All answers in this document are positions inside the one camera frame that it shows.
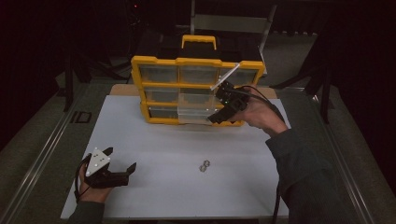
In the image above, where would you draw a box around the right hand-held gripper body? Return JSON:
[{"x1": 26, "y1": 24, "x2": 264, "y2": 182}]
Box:
[{"x1": 209, "y1": 63, "x2": 251, "y2": 115}]

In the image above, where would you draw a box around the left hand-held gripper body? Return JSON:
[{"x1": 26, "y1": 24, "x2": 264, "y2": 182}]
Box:
[{"x1": 83, "y1": 147, "x2": 130, "y2": 189}]

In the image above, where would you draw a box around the clear plastic organizer drawer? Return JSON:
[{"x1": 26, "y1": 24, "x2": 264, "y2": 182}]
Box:
[{"x1": 177, "y1": 91, "x2": 220, "y2": 126}]

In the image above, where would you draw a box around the yellow black organizer cabinet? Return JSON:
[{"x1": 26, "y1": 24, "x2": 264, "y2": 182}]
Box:
[{"x1": 130, "y1": 31, "x2": 266, "y2": 128}]

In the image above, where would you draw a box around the person's left hand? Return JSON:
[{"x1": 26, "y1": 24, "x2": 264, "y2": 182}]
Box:
[{"x1": 78, "y1": 162, "x2": 114, "y2": 204}]

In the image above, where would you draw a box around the person's right hand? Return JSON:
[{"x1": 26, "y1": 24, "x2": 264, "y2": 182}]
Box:
[{"x1": 231, "y1": 85, "x2": 290, "y2": 137}]

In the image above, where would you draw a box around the white board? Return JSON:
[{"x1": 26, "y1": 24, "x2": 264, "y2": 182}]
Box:
[{"x1": 60, "y1": 94, "x2": 292, "y2": 220}]

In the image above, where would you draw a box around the black tripod stand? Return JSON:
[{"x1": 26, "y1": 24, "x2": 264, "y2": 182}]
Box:
[
  {"x1": 62, "y1": 51, "x2": 132, "y2": 113},
  {"x1": 269, "y1": 27, "x2": 334, "y2": 126}
]

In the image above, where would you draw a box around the grey metal stand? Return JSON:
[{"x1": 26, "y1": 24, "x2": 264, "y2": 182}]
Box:
[{"x1": 176, "y1": 0, "x2": 278, "y2": 76}]

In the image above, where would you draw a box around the grid of clear drawers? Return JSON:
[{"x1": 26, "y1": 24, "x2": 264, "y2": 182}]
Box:
[{"x1": 138, "y1": 64, "x2": 259, "y2": 121}]

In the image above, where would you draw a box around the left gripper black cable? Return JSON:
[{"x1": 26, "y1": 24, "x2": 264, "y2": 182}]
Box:
[{"x1": 74, "y1": 153, "x2": 92, "y2": 203}]

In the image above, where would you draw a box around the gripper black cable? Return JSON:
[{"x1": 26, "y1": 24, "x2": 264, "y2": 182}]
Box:
[
  {"x1": 74, "y1": 153, "x2": 92, "y2": 203},
  {"x1": 235, "y1": 84, "x2": 287, "y2": 224}
]

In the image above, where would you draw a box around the metal floor rail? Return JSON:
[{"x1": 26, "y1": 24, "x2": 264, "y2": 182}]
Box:
[
  {"x1": 0, "y1": 83, "x2": 92, "y2": 224},
  {"x1": 311, "y1": 92, "x2": 375, "y2": 224}
]

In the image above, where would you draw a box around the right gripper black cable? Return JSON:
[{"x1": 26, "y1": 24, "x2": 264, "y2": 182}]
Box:
[{"x1": 235, "y1": 84, "x2": 287, "y2": 224}]

